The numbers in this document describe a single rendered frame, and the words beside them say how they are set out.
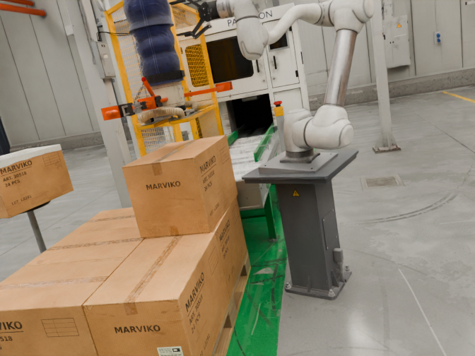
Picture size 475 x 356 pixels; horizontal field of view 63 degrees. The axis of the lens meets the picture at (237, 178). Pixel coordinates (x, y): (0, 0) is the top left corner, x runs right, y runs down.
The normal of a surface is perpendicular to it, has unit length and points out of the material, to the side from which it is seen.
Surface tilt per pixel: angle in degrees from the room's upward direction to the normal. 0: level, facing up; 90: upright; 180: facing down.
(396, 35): 90
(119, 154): 90
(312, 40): 90
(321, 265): 90
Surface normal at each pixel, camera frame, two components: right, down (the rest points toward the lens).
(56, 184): 0.90, -0.06
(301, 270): -0.54, 0.31
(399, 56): -0.24, 0.29
